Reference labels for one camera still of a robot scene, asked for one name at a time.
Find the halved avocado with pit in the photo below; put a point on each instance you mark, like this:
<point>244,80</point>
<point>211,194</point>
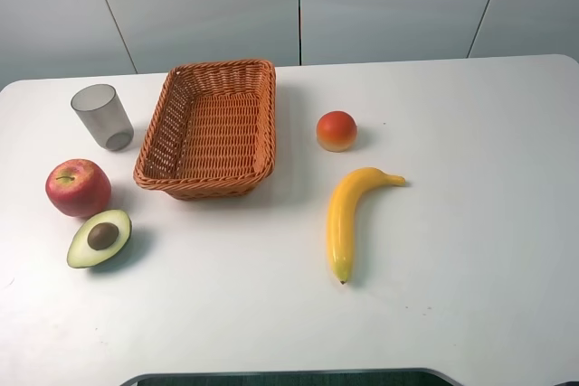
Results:
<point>99,239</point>

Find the orange wicker basket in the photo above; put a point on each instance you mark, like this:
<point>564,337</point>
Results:
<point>212,133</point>

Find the red orange tomato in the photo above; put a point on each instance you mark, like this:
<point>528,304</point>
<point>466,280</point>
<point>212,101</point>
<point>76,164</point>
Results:
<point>336,131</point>

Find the yellow banana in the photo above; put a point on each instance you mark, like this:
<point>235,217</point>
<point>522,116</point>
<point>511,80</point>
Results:
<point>341,216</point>

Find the grey mesh cup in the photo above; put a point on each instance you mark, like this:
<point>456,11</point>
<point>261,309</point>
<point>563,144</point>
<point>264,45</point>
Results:
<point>102,113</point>

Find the red apple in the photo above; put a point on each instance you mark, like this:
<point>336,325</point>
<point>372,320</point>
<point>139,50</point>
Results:
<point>78,188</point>

